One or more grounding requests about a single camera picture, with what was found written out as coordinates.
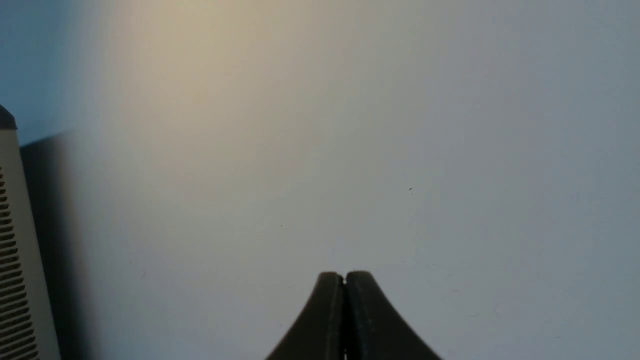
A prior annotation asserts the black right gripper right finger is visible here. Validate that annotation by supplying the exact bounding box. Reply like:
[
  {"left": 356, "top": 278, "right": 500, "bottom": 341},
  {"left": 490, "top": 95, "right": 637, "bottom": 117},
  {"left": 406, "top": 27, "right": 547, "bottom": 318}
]
[{"left": 345, "top": 271, "right": 441, "bottom": 360}]

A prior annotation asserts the beige vented appliance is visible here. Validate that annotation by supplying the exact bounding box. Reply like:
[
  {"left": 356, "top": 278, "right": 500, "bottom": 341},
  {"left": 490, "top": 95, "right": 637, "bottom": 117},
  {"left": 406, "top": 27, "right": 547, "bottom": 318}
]
[{"left": 0, "top": 107, "right": 61, "bottom": 360}]

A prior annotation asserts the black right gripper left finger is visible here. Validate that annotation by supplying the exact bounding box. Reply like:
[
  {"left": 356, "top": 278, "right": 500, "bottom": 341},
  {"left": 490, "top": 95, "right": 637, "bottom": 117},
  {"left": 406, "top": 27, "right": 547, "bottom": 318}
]
[{"left": 267, "top": 272, "right": 345, "bottom": 360}]

